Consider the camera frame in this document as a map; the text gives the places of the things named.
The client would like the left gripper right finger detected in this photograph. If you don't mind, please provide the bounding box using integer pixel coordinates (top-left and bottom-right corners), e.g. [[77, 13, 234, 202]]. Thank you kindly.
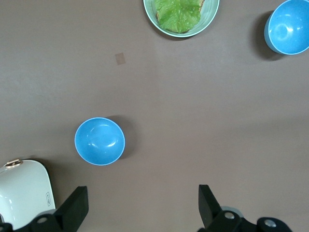
[[197, 185, 258, 232]]

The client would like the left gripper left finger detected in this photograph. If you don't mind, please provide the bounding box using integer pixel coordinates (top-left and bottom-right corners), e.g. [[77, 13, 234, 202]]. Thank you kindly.
[[12, 186, 89, 232]]

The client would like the blue bowl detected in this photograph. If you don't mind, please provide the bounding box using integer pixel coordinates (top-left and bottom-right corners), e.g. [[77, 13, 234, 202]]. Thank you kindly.
[[264, 0, 309, 55], [74, 117, 126, 166]]

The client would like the brown tape patch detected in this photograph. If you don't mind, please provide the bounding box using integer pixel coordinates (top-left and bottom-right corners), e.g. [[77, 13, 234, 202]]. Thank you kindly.
[[114, 52, 127, 66]]

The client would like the pale green plate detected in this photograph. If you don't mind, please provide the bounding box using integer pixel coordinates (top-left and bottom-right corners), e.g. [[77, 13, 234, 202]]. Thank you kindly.
[[142, 0, 220, 38]]

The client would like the green lettuce leaf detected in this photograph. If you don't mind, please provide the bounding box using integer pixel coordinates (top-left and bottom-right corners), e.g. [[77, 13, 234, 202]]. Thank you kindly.
[[155, 0, 202, 34]]

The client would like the brown bread slice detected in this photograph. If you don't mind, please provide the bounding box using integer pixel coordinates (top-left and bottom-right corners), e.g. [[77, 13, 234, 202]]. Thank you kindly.
[[155, 0, 206, 34]]

